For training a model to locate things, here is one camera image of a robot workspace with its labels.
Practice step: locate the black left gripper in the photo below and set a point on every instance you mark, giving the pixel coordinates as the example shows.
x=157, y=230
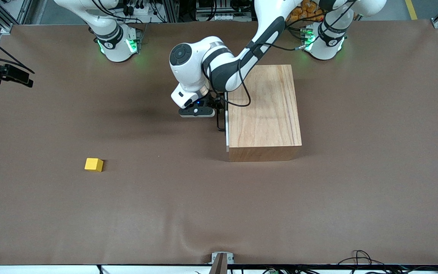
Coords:
x=216, y=102

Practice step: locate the yellow block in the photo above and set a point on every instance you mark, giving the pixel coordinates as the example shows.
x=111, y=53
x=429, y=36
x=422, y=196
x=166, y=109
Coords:
x=94, y=164

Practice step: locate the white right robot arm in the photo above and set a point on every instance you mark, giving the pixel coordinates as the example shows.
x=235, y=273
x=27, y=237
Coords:
x=108, y=42

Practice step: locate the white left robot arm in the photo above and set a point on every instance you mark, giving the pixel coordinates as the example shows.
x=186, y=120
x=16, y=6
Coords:
x=192, y=64

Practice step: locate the wooden drawer cabinet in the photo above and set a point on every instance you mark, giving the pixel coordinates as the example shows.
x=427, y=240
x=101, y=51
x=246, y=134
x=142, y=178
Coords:
x=268, y=114

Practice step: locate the grey equipment box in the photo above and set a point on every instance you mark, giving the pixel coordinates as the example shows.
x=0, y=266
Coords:
x=222, y=11

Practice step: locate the bag of orange items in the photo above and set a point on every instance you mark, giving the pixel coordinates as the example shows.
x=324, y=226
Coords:
x=299, y=11

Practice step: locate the white power strip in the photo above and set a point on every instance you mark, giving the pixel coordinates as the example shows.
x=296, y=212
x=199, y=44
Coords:
x=137, y=7

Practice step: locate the metal table edge bracket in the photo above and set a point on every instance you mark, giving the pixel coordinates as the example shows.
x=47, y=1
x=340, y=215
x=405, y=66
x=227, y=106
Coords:
x=222, y=259

